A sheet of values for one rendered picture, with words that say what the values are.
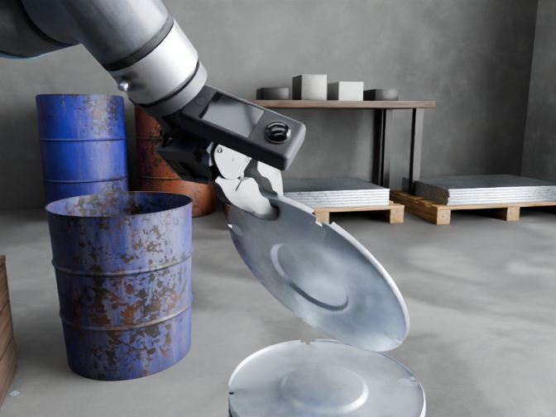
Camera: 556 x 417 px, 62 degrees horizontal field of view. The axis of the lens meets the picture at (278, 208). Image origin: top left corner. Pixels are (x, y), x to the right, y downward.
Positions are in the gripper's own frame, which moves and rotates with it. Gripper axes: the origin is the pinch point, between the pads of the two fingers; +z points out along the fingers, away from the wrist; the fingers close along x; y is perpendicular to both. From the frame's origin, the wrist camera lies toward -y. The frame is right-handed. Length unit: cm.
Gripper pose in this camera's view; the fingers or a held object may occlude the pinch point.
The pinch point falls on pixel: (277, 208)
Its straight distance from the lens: 56.3
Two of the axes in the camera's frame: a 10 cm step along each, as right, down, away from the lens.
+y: -7.8, -1.2, 6.2
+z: 4.4, 5.9, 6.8
